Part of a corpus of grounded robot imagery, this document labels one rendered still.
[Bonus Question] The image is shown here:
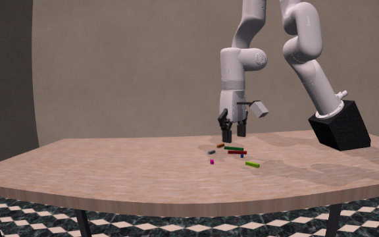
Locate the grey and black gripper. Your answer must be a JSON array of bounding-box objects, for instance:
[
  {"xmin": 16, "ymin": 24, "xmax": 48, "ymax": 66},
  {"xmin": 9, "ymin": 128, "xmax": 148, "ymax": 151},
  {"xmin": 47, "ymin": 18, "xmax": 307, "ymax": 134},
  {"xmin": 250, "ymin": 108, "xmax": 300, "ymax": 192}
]
[{"xmin": 218, "ymin": 89, "xmax": 247, "ymax": 144}]

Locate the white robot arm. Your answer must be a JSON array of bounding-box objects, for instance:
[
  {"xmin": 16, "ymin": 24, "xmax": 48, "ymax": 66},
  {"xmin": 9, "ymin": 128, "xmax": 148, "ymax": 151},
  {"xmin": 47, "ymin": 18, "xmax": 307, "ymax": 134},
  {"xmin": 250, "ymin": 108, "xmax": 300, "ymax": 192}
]
[{"xmin": 220, "ymin": 0, "xmax": 348, "ymax": 120}]

